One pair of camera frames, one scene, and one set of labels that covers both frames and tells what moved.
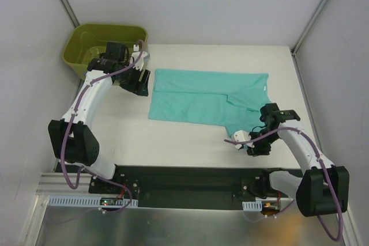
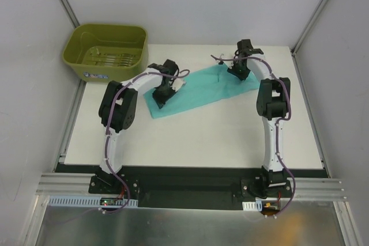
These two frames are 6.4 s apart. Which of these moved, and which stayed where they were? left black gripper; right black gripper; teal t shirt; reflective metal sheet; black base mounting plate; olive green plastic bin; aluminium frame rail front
Moved: teal t shirt; right black gripper; left black gripper
Stayed: aluminium frame rail front; olive green plastic bin; reflective metal sheet; black base mounting plate
